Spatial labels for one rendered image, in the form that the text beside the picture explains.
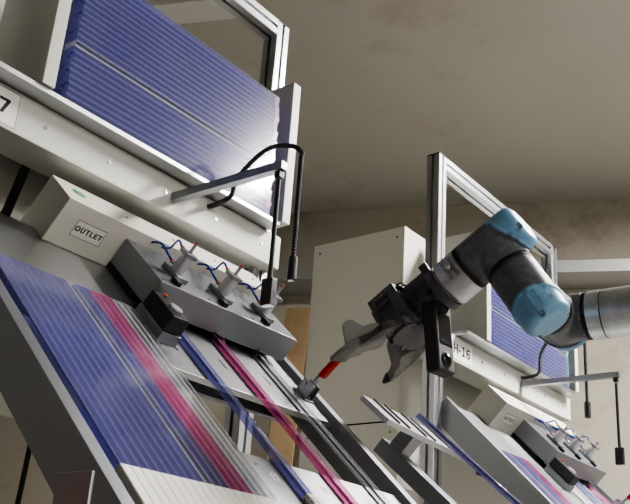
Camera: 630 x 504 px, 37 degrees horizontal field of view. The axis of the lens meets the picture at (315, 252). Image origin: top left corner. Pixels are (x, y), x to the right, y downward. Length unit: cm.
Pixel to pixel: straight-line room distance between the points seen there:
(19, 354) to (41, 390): 7
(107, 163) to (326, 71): 248
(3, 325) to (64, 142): 49
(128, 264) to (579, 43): 264
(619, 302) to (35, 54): 97
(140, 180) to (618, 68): 270
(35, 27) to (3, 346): 65
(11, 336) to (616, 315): 85
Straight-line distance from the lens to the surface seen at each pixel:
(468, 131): 442
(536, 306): 137
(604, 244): 500
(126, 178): 165
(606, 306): 148
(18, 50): 164
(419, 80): 406
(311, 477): 135
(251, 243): 185
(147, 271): 151
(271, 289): 147
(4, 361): 113
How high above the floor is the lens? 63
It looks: 22 degrees up
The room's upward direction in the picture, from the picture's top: 4 degrees clockwise
